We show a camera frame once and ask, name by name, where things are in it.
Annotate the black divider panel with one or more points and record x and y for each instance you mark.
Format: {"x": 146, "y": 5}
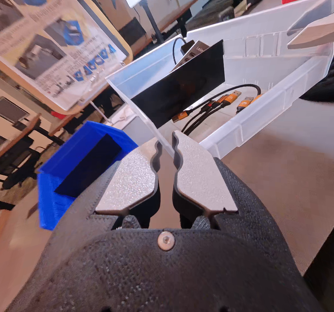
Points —
{"x": 88, "y": 166}
{"x": 182, "y": 90}

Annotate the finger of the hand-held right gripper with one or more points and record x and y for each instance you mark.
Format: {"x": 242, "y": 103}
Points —
{"x": 313, "y": 34}

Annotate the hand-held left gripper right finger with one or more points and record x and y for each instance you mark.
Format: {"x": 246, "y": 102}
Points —
{"x": 201, "y": 179}

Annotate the printed instruction sheet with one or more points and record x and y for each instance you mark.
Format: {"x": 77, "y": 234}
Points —
{"x": 52, "y": 43}

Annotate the white document stand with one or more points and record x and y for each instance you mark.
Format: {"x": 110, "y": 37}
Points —
{"x": 117, "y": 34}

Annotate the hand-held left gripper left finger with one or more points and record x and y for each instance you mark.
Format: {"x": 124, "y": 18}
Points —
{"x": 130, "y": 181}

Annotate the blue plastic bin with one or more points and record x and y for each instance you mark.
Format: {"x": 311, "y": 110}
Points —
{"x": 52, "y": 186}

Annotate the black mesh armrest pad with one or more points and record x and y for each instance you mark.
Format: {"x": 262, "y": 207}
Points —
{"x": 323, "y": 87}

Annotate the clear plastic bin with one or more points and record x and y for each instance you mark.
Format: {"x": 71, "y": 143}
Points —
{"x": 274, "y": 100}

